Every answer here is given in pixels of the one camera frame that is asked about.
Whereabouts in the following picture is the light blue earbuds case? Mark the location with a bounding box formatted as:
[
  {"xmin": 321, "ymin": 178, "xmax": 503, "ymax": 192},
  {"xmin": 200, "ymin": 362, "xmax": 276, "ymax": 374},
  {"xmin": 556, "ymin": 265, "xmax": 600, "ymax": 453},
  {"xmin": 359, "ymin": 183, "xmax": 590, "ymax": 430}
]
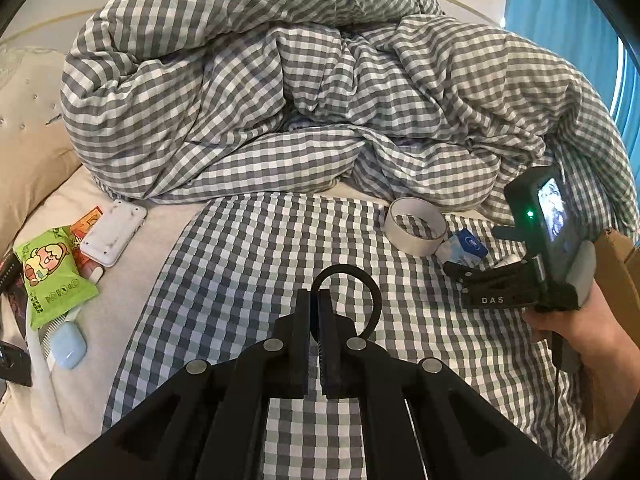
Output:
[{"xmin": 50, "ymin": 322, "xmax": 87, "ymax": 370}]

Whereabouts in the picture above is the green snack bag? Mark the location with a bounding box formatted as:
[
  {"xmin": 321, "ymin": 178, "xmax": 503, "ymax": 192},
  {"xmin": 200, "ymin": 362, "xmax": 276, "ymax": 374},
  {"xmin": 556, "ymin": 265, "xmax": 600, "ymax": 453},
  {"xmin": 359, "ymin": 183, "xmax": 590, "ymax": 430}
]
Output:
[{"xmin": 13, "ymin": 226, "xmax": 99, "ymax": 330}]

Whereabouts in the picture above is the black phone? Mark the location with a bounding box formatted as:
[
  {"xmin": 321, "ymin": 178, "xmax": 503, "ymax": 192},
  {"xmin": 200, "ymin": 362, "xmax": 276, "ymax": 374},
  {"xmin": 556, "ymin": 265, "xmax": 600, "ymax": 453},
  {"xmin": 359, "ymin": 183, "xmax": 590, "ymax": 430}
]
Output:
[{"xmin": 0, "ymin": 341, "xmax": 32, "ymax": 387}]

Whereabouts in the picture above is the black hair tie ring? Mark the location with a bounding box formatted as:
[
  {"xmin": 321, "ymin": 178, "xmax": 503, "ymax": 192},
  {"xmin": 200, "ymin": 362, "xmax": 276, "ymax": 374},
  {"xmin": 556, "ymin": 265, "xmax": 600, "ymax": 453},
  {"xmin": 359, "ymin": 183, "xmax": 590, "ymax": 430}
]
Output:
[{"xmin": 310, "ymin": 263, "xmax": 384, "ymax": 340}]

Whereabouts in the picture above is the white power bank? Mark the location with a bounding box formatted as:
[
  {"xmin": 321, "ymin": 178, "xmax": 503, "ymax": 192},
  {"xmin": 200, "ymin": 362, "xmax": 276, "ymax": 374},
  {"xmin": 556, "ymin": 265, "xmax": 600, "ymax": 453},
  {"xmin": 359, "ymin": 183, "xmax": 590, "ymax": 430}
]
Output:
[{"xmin": 79, "ymin": 200, "xmax": 148, "ymax": 268}]

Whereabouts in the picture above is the blue white small packet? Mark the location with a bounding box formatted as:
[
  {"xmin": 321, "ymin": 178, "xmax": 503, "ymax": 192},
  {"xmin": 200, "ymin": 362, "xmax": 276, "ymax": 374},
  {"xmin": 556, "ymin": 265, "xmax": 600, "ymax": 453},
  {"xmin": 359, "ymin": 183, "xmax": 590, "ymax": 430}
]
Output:
[{"xmin": 436, "ymin": 229, "xmax": 488, "ymax": 268}]

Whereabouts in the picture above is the white tape roll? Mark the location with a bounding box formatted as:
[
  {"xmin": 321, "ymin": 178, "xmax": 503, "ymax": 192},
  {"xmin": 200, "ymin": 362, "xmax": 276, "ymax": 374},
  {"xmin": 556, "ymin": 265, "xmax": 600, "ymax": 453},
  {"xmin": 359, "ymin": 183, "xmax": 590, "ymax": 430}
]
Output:
[{"xmin": 384, "ymin": 197, "xmax": 447, "ymax": 257}]

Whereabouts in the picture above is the orange small packet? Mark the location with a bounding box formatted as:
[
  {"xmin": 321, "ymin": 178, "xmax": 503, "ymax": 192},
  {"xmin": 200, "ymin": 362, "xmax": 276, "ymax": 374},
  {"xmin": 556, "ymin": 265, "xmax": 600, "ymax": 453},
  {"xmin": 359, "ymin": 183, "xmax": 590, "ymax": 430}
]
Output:
[{"xmin": 70, "ymin": 206, "xmax": 103, "ymax": 276}]

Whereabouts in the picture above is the black white printed packet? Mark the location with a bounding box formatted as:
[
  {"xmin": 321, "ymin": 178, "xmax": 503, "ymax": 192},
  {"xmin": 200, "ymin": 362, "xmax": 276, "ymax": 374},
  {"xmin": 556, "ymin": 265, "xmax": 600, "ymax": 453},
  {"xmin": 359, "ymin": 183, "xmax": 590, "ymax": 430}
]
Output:
[{"xmin": 0, "ymin": 250, "xmax": 27, "ymax": 337}]

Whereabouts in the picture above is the grey checked duvet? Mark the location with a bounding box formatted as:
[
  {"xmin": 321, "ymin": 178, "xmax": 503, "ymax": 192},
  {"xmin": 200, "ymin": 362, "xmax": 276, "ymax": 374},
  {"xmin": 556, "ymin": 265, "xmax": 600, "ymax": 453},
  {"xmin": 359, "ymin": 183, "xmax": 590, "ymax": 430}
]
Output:
[{"xmin": 61, "ymin": 0, "xmax": 639, "ymax": 237}]

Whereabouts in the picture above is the cream tufted headboard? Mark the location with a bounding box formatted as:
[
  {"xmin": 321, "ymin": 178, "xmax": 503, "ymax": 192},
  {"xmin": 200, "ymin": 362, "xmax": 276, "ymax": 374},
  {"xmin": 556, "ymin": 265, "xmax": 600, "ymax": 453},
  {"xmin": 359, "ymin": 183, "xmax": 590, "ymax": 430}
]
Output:
[{"xmin": 1, "ymin": 47, "xmax": 72, "ymax": 162}]

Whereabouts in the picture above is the brown cardboard box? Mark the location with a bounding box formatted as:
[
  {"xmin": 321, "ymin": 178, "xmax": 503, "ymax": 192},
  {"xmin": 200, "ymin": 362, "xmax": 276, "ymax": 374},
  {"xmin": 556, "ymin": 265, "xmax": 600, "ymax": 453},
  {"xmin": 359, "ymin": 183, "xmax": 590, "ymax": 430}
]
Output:
[{"xmin": 579, "ymin": 228, "xmax": 640, "ymax": 440}]

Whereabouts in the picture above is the beige pillow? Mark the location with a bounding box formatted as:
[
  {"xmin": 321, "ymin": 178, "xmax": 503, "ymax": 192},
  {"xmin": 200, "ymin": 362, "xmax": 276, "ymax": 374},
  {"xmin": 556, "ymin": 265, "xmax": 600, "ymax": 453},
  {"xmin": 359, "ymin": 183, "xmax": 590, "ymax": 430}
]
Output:
[{"xmin": 0, "ymin": 141, "xmax": 80, "ymax": 255}]

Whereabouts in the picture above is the blue curtain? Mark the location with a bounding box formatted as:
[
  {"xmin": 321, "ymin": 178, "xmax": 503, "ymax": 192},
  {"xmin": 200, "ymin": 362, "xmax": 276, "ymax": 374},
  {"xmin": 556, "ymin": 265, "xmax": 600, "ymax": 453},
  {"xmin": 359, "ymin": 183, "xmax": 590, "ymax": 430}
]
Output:
[{"xmin": 503, "ymin": 0, "xmax": 639, "ymax": 168}]

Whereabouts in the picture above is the right hand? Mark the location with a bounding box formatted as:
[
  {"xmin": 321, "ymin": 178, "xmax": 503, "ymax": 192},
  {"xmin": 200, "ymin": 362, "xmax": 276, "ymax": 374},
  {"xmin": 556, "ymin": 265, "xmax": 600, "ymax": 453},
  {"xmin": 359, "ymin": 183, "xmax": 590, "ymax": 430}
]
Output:
[{"xmin": 523, "ymin": 281, "xmax": 639, "ymax": 399}]

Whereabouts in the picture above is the grey checked bed sheet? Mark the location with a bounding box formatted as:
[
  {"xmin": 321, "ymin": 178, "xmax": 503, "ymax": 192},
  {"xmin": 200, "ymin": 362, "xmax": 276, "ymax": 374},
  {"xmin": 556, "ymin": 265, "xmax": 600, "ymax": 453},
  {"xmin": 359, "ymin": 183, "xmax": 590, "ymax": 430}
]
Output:
[{"xmin": 103, "ymin": 193, "xmax": 608, "ymax": 479}]

